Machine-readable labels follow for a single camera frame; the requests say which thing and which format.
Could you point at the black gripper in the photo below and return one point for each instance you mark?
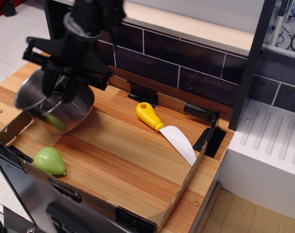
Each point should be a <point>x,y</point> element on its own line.
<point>70,56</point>

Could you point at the shiny metal pot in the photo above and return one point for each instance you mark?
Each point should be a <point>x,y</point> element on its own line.
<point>52,112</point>

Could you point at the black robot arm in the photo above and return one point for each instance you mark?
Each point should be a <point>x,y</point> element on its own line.
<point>89,18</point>

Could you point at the cardboard fence with black tape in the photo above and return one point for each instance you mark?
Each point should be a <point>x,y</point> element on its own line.
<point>121,175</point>

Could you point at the green plastic pear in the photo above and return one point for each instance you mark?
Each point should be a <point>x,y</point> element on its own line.
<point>50,160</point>

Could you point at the black object on floor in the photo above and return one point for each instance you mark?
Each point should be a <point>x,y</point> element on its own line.
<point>8,8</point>

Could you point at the black appliance front panel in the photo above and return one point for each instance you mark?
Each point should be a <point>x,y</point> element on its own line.
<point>63,223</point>

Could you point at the dark tiled backsplash panel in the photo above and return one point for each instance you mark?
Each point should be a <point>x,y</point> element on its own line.
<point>205,60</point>

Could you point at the white sink drainboard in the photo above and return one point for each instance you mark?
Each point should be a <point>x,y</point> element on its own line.
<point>259,164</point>

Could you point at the yellow handled toy knife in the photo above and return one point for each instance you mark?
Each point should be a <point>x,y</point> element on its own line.
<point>174,135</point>

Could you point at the dark grey vertical post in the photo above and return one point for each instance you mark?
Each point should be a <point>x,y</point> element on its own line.
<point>253,57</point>

